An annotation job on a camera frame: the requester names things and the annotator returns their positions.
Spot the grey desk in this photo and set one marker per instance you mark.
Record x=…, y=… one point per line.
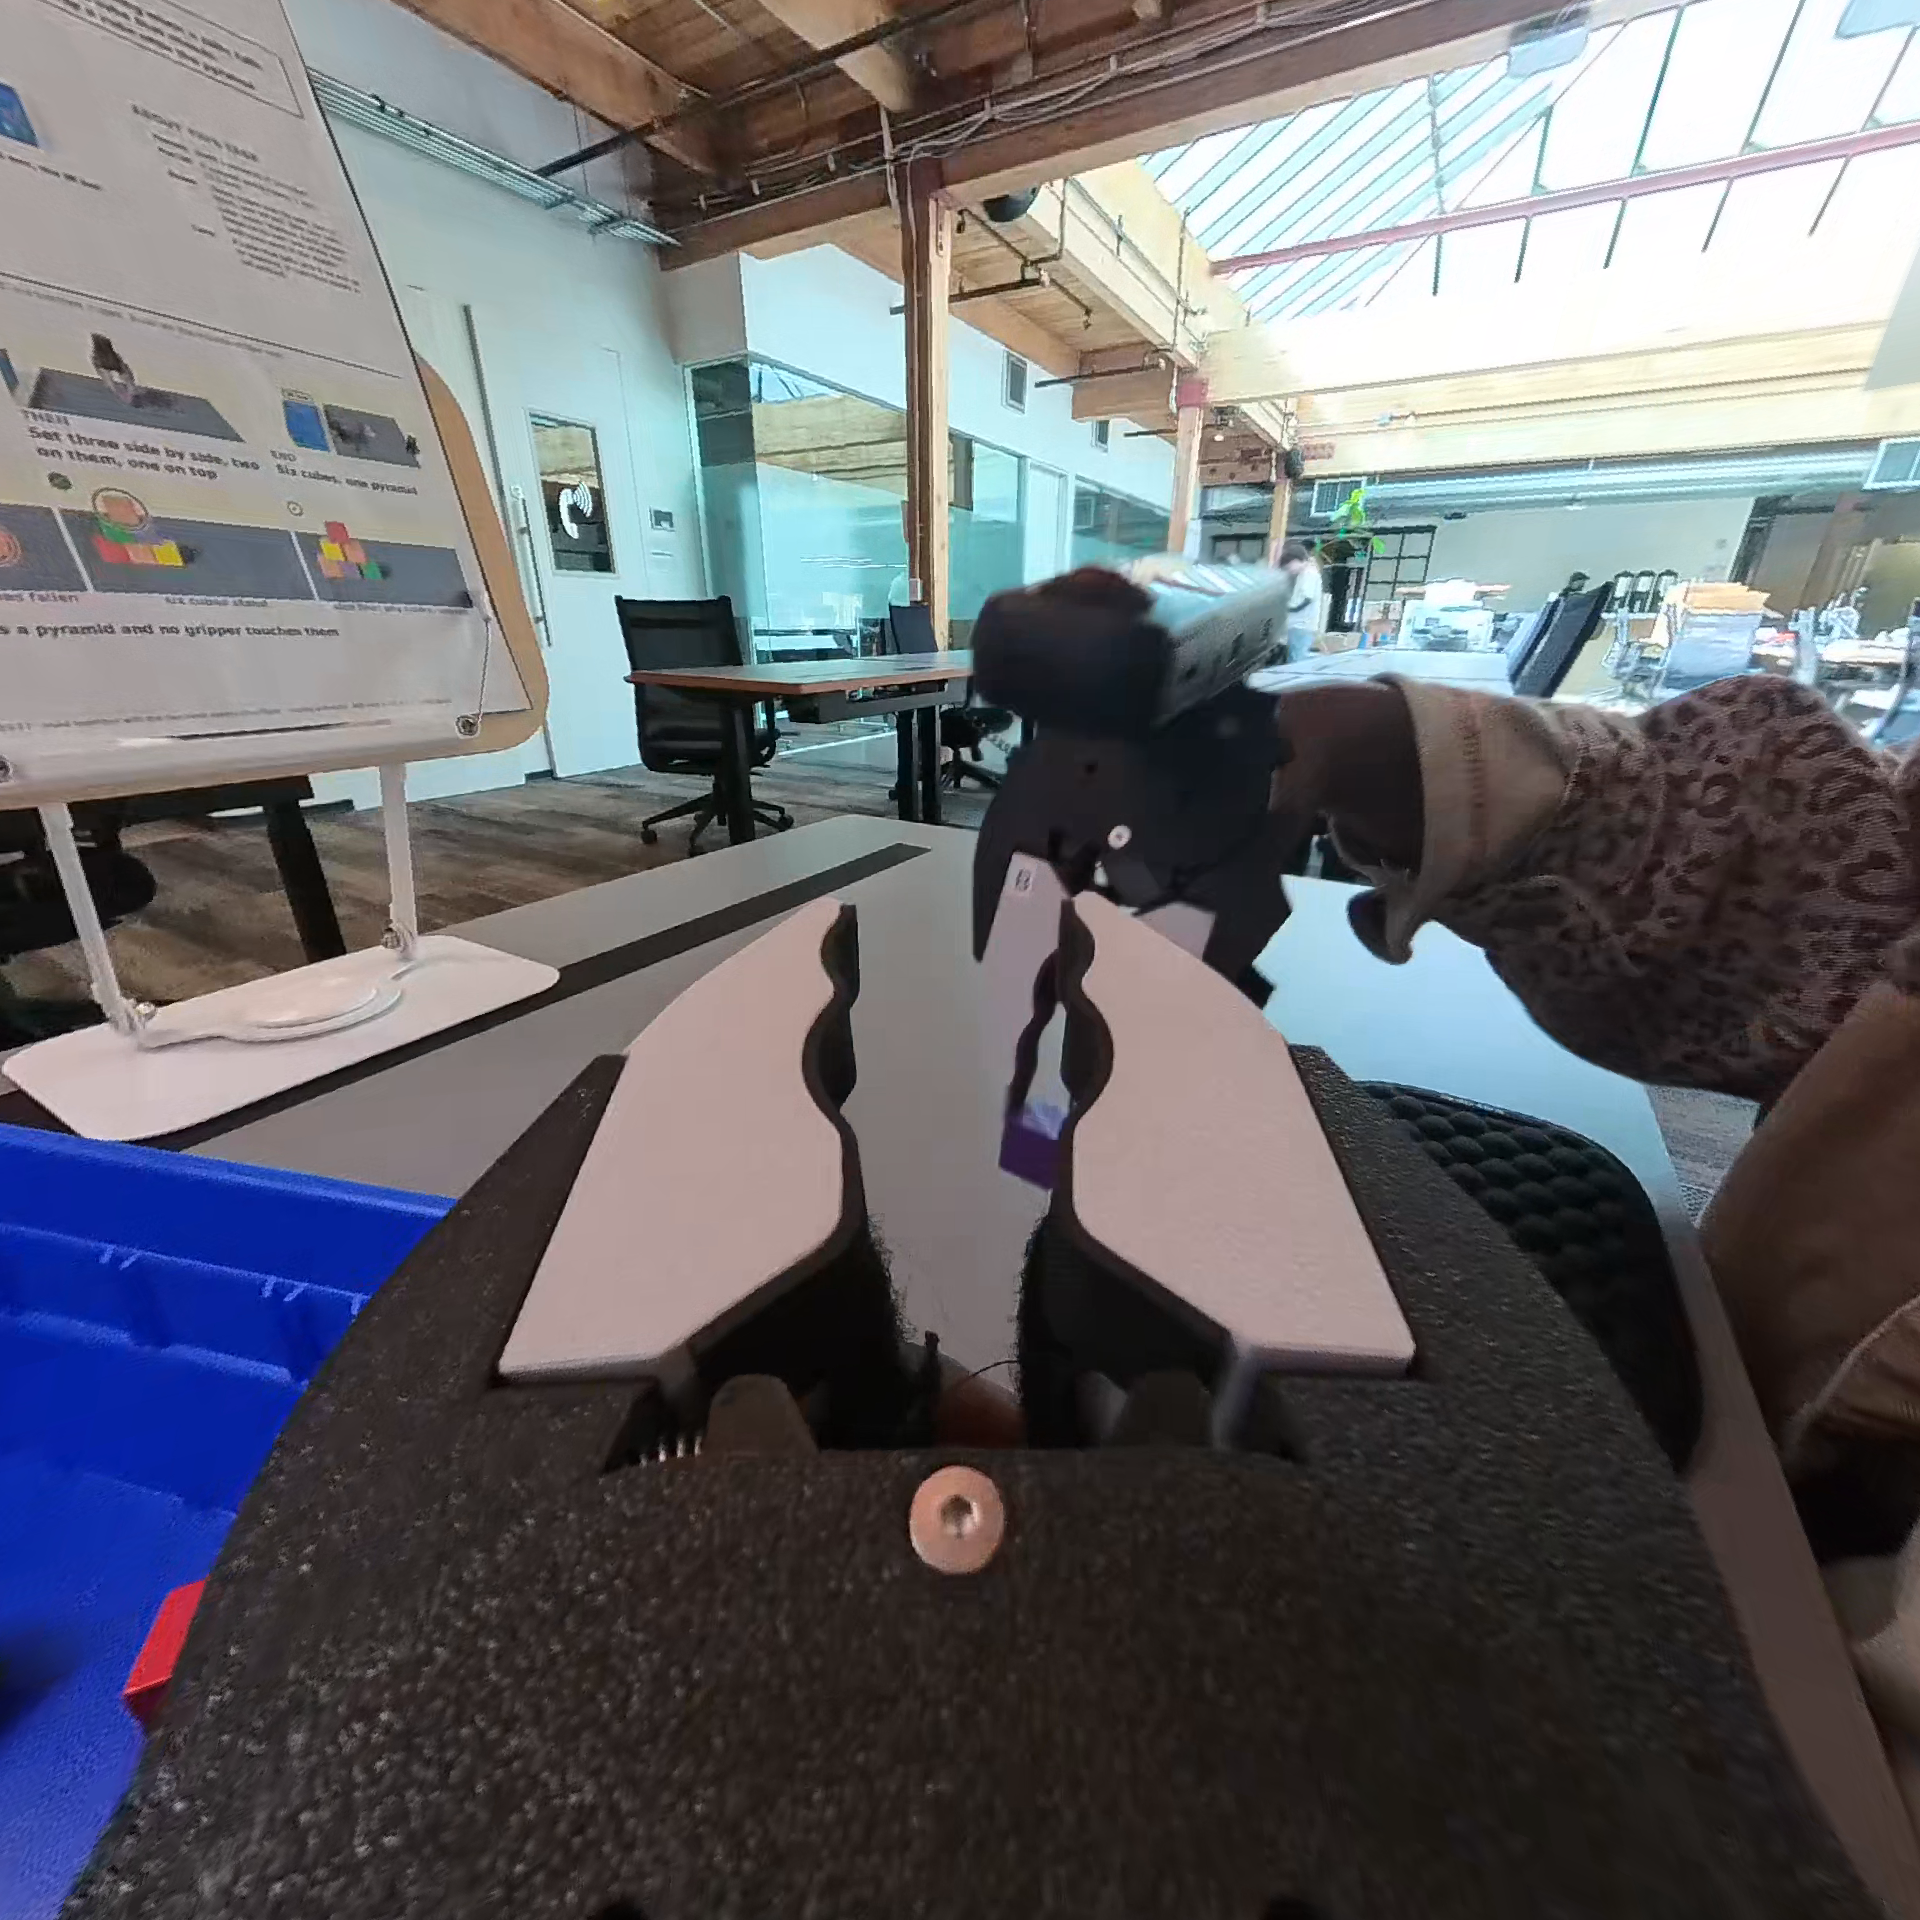
x=1473, y=990

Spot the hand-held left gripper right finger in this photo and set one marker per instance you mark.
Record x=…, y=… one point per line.
x=1232, y=1153

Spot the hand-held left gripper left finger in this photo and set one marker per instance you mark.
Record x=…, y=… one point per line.
x=701, y=1153

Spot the black textured wrist rest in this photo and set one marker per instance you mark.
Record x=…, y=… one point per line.
x=1544, y=1204

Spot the green potted plant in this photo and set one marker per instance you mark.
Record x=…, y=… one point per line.
x=1344, y=523

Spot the purple cube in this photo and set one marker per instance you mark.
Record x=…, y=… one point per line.
x=1035, y=1143

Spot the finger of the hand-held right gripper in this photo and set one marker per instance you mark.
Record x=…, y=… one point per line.
x=1176, y=928
x=1025, y=962

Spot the grey mesh office chair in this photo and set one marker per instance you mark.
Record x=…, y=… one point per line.
x=1700, y=658

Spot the person's right forearm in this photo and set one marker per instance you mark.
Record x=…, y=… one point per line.
x=1643, y=874

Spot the red cube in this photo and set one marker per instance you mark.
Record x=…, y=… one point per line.
x=165, y=1651

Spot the black office chair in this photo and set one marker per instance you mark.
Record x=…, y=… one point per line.
x=917, y=645
x=675, y=674

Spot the person's tan clothing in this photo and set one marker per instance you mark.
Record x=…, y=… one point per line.
x=1832, y=1282

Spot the wooden office table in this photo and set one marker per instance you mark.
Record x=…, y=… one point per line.
x=811, y=676

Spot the person's right hand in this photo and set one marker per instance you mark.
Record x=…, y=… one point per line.
x=1341, y=783

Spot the instruction poster board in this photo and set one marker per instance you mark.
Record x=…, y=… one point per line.
x=196, y=372

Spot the blue plastic bin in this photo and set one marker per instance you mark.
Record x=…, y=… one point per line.
x=150, y=1349

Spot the white door with window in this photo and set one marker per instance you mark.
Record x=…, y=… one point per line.
x=573, y=496

